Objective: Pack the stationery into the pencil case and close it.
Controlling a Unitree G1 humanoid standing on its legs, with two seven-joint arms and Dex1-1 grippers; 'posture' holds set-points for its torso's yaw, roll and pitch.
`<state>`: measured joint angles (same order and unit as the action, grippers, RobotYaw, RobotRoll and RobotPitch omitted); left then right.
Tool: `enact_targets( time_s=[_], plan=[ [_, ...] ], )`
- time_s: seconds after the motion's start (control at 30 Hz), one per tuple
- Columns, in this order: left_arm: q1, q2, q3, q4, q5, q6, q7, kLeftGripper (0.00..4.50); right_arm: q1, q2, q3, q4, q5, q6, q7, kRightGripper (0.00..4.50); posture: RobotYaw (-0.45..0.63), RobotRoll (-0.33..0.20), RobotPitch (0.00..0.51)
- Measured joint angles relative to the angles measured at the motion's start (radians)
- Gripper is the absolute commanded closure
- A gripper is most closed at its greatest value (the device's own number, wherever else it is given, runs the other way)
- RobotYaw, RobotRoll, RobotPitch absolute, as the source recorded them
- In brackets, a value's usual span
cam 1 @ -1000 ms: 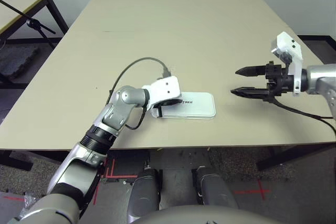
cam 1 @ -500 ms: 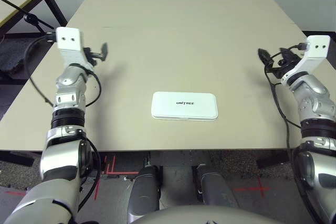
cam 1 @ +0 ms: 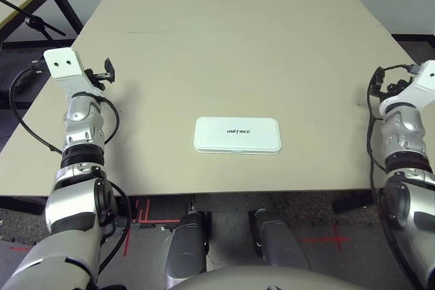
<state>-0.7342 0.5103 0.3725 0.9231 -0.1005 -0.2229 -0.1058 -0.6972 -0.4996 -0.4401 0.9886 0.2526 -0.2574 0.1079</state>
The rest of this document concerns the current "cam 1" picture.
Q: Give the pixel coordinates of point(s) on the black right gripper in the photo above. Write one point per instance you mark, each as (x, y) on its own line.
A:
(397, 86)

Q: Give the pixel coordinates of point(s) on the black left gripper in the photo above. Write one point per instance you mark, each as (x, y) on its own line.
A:
(96, 77)

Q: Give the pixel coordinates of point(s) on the white plastic pencil case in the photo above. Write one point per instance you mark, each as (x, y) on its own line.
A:
(238, 133)

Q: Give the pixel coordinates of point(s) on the black tripod stand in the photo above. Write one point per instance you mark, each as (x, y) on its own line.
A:
(34, 21)

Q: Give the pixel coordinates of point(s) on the dark foam floor mat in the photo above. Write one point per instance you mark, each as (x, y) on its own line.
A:
(4, 66)

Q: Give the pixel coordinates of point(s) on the grey robot left leg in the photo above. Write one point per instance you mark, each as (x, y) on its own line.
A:
(187, 249)

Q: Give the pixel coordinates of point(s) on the short red floor tape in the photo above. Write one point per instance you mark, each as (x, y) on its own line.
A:
(18, 249)

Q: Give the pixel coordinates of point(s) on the grey robot torso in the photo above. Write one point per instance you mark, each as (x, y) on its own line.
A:
(272, 280)

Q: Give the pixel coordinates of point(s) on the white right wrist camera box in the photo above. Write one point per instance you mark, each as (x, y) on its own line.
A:
(421, 83)

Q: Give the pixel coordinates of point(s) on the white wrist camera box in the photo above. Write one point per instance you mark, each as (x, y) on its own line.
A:
(63, 64)
(421, 83)

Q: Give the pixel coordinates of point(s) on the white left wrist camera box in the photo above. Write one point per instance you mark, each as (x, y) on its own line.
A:
(63, 64)

